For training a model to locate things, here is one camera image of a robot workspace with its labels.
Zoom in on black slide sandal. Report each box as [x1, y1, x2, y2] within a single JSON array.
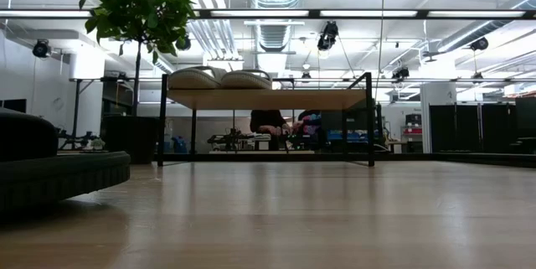
[[0, 107, 131, 214]]

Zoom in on black wall monitor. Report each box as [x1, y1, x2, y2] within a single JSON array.
[[0, 98, 28, 115]]

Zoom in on black overhead frame beam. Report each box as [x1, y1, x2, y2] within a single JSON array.
[[0, 8, 536, 21]]

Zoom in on black and red equipment stack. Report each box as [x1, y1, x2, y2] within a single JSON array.
[[403, 112, 424, 153]]

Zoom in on person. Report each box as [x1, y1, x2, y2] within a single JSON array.
[[292, 109, 323, 149], [250, 109, 292, 152]]

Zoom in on blue bin row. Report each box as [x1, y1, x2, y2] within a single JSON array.
[[326, 130, 363, 142]]

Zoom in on black background rig frame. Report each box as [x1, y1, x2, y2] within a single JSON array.
[[69, 75, 536, 136]]

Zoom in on dark partition panels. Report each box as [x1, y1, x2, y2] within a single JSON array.
[[428, 101, 517, 154]]

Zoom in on grey slide sandal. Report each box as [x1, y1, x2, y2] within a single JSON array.
[[220, 69, 273, 91], [167, 66, 227, 91]]

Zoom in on black desk monitor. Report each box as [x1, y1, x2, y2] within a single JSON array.
[[320, 109, 380, 153]]

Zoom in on green leafy plant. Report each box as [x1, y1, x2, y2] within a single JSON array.
[[79, 0, 198, 117]]

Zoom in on black cabinet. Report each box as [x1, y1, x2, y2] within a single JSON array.
[[514, 96, 536, 155]]

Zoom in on black ceiling spotlight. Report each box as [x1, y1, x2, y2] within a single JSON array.
[[391, 66, 411, 81], [175, 34, 193, 52], [32, 39, 53, 59], [316, 20, 340, 52], [469, 36, 490, 53]]

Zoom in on black plant pot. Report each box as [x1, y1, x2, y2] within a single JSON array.
[[101, 113, 162, 165]]

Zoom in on black rail behind table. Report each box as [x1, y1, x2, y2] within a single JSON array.
[[129, 153, 536, 168]]

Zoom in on wooden shelf with black frame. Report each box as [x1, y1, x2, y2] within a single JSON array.
[[157, 71, 376, 168]]

